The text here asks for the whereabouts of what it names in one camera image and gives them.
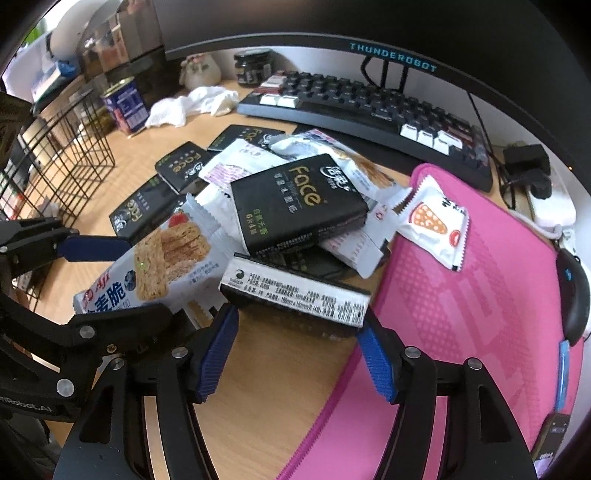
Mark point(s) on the oat bar snack packet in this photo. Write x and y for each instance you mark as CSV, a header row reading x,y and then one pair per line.
x,y
152,267

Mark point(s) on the blue tissue box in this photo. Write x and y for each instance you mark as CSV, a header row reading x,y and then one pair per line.
x,y
124,108

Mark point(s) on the black power adapter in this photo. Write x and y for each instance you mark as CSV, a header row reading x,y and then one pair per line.
x,y
526,164

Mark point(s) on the black tissue pack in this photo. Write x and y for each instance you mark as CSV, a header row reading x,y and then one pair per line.
x,y
181,167
300,203
138,212
295,295
244,137

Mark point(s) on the pink mouse pad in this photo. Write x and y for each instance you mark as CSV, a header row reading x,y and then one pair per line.
x,y
461,323

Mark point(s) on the black computer monitor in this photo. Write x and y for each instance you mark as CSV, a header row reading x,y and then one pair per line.
x,y
415,32

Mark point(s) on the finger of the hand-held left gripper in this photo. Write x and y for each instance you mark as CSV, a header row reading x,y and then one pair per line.
x,y
138,323
92,248

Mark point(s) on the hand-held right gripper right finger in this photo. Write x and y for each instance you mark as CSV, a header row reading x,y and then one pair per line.
x,y
376,364

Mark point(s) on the black computer mouse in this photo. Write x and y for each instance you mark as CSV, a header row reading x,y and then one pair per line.
x,y
572,295

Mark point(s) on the small pizza print packet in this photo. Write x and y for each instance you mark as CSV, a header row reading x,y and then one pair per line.
x,y
434,221

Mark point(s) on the black jar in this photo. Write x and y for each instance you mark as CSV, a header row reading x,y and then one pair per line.
x,y
251,69

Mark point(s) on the white power strip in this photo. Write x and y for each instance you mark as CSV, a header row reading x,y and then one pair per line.
x,y
551,207

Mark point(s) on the cardboard boxes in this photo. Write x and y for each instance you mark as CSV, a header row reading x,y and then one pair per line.
x,y
120,41

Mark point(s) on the crumpled white tissues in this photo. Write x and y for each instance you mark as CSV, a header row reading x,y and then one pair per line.
x,y
198,104

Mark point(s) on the white snack packet red print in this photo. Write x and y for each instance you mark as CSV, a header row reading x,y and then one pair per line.
x,y
235,166

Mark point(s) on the beige plush toy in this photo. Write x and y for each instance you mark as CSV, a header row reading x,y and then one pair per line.
x,y
199,70

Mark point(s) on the dark small box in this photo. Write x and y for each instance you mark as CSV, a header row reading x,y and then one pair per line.
x,y
554,436

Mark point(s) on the black keyboard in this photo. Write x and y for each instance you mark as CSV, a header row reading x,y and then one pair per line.
x,y
369,108

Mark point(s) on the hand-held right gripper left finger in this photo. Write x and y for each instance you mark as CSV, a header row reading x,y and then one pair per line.
x,y
217,353

